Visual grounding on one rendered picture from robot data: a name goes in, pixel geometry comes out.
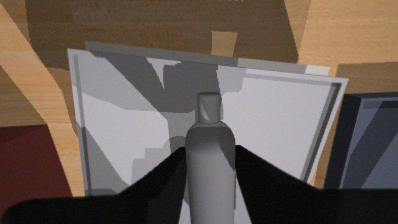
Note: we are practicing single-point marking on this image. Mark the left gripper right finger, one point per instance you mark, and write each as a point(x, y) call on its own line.
point(273, 196)

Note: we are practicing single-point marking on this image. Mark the grey gas cylinder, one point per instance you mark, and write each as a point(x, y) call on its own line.
point(210, 159)

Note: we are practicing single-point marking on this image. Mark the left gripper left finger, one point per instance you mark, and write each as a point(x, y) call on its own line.
point(159, 201)

